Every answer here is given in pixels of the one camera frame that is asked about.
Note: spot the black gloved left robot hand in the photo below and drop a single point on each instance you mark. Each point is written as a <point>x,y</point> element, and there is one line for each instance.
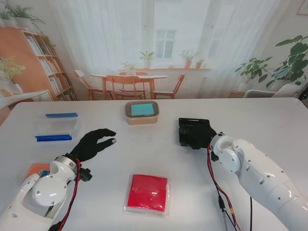
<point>92,144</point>

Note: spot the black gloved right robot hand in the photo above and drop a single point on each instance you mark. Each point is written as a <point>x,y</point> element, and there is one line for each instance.
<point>199,138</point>

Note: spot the brown paper food container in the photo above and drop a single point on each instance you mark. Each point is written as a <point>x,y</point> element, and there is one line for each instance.
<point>142,120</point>

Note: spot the clear lid with teal label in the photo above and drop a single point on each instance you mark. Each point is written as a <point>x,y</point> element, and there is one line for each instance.
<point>142,109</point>

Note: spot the red container lid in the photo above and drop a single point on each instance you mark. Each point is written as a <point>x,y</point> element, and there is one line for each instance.
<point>146,192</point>

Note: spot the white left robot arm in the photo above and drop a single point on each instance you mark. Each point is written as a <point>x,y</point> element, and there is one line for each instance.
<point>36,192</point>

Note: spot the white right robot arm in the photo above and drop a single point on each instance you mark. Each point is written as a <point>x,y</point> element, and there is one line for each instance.
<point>260,170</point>

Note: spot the clear container with blue clips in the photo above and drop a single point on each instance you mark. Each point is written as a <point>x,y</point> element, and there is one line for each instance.
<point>57,127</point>

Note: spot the clear lid with orange label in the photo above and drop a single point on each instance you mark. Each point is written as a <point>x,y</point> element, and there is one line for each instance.
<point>34,169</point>

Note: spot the black equipment piece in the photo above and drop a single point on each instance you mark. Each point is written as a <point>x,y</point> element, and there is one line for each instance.
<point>303,93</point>

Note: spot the printed room scene backdrop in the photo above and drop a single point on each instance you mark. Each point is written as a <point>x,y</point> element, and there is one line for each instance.
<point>168,24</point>

